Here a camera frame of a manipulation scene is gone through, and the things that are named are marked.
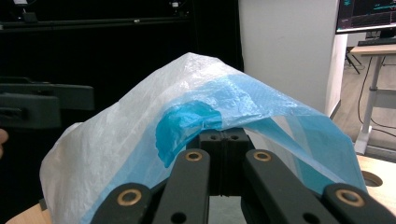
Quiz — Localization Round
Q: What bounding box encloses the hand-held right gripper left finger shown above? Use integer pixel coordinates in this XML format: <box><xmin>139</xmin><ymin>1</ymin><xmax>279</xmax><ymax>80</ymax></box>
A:
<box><xmin>199</xmin><ymin>128</ymin><xmax>224</xmax><ymax>196</ymax></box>

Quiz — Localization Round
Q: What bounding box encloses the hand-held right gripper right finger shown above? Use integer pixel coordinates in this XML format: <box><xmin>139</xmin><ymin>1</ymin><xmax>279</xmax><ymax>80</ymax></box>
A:
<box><xmin>223</xmin><ymin>127</ymin><xmax>251</xmax><ymax>196</ymax></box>

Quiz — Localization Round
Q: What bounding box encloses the white blue-edged plastic bag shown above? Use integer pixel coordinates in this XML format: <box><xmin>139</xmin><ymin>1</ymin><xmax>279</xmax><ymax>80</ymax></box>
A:
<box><xmin>39</xmin><ymin>51</ymin><xmax>368</xmax><ymax>224</ymax></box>

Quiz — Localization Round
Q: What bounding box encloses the black curtain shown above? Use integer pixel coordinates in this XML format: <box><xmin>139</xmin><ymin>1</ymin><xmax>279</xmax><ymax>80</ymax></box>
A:
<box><xmin>0</xmin><ymin>0</ymin><xmax>245</xmax><ymax>216</ymax></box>

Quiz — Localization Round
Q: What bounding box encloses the white cabinet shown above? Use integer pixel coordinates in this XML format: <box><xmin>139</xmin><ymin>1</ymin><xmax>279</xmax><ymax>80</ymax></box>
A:
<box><xmin>238</xmin><ymin>0</ymin><xmax>348</xmax><ymax>117</ymax></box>

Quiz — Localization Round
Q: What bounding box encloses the round dark table grommet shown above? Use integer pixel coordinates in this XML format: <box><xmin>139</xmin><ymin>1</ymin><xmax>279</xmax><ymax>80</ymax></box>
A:
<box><xmin>361</xmin><ymin>170</ymin><xmax>384</xmax><ymax>188</ymax></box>

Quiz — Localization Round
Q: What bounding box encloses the black keyboard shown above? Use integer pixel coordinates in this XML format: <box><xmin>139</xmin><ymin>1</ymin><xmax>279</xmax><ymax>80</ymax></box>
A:
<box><xmin>357</xmin><ymin>36</ymin><xmax>396</xmax><ymax>48</ymax></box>

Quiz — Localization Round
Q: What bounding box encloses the computer monitor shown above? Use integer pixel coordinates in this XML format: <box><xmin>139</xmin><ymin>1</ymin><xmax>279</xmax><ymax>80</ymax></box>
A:
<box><xmin>335</xmin><ymin>0</ymin><xmax>396</xmax><ymax>35</ymax></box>

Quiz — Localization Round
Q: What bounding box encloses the black metal rail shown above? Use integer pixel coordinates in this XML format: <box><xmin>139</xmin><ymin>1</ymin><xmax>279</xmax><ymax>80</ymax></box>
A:
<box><xmin>0</xmin><ymin>17</ymin><xmax>191</xmax><ymax>32</ymax></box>

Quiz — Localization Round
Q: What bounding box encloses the black cable under desk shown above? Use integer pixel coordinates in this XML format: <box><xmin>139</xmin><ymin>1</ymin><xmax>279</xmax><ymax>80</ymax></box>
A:
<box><xmin>357</xmin><ymin>55</ymin><xmax>396</xmax><ymax>138</ymax></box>

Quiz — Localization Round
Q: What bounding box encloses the small camera on rail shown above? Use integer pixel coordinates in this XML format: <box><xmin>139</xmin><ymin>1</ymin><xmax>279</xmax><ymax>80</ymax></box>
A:
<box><xmin>169</xmin><ymin>0</ymin><xmax>190</xmax><ymax>17</ymax></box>

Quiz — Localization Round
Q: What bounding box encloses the desk with white frame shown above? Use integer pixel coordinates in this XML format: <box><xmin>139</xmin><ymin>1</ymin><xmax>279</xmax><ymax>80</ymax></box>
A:
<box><xmin>349</xmin><ymin>44</ymin><xmax>396</xmax><ymax>156</ymax></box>

